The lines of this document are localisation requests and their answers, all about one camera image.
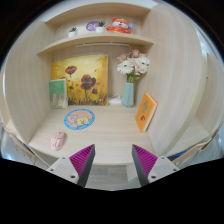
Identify green and beige book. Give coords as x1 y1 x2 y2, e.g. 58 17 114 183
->
49 78 68 109

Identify small potted plant right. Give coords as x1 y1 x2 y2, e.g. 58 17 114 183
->
96 21 106 33

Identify round purple sign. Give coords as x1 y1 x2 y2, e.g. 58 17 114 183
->
86 21 99 32

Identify orange book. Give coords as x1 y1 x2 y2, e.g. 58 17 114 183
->
135 92 158 132

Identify wooden wall shelf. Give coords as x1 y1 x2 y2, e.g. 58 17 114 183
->
38 32 153 55

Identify small potted plant left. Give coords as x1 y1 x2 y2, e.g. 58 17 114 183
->
68 27 78 37

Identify red lucky cat figurine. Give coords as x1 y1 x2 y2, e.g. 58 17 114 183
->
106 18 135 34

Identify white light bar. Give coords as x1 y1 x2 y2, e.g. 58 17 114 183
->
75 42 130 48

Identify poppy flower painting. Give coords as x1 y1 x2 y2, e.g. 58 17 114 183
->
51 54 108 106

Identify pink computer mouse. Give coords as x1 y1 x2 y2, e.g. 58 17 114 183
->
50 132 65 151

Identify pink white flower bouquet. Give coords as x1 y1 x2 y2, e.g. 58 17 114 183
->
117 49 150 83

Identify round cartoon mouse pad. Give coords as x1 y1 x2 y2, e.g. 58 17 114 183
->
64 109 95 130

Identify small potted plant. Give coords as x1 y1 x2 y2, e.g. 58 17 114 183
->
96 21 106 33
68 27 78 37

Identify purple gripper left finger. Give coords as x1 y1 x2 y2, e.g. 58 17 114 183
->
47 144 95 187

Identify teal ceramic vase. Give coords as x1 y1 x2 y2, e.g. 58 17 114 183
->
121 82 134 108

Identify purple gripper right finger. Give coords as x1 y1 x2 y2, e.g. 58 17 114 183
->
132 144 179 186

